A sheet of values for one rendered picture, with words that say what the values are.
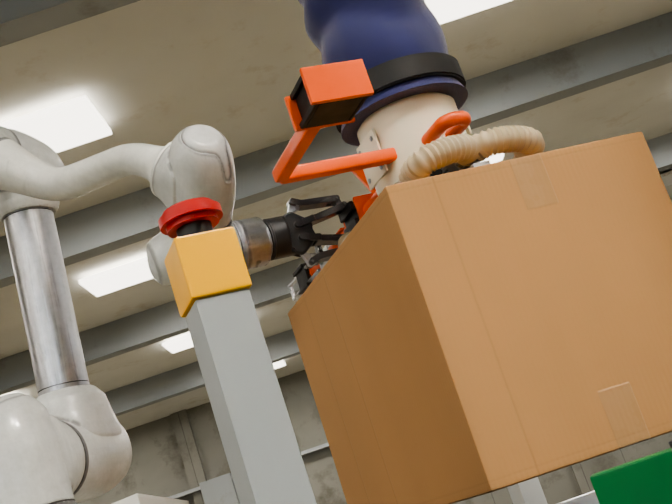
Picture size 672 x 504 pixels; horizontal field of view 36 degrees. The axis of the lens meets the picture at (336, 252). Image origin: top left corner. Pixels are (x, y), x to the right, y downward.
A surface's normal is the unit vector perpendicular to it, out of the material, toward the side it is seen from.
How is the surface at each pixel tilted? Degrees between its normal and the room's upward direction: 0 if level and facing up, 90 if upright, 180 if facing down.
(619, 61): 90
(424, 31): 81
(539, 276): 92
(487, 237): 92
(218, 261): 90
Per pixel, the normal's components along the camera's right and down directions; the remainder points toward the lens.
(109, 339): -0.07, -0.26
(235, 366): 0.30, -0.36
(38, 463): 0.55, -0.44
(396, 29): 0.15, -0.53
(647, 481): -0.90, 0.19
